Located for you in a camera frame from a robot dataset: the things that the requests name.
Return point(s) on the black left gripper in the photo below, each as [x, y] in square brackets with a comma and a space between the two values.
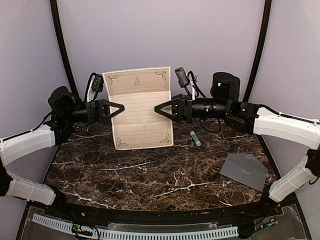
[97, 110]

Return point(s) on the left black frame post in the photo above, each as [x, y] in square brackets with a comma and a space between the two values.
[62, 46]

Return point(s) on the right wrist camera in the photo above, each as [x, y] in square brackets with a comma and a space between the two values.
[183, 80]

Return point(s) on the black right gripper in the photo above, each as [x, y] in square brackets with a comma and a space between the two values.
[180, 100]

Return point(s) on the green and white glue stick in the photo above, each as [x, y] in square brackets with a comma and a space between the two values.
[195, 139]

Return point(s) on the right black frame post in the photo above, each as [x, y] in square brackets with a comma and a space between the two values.
[259, 50]

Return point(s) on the white slotted cable duct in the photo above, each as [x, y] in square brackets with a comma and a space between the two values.
[123, 231]

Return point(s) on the beige ornate letter paper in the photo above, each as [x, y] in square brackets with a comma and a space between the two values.
[139, 91]

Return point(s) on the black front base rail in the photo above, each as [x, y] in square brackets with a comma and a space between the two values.
[171, 208]

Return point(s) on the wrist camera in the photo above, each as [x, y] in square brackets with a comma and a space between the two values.
[97, 83]
[183, 80]

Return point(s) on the grey paper envelope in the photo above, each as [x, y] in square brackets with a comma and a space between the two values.
[245, 169]

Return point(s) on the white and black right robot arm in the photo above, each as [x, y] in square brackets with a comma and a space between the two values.
[253, 119]

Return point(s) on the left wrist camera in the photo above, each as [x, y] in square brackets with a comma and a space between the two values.
[97, 83]

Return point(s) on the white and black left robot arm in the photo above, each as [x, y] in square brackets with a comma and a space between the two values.
[67, 109]

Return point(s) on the black frame post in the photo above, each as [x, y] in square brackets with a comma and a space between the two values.
[62, 46]
[259, 50]

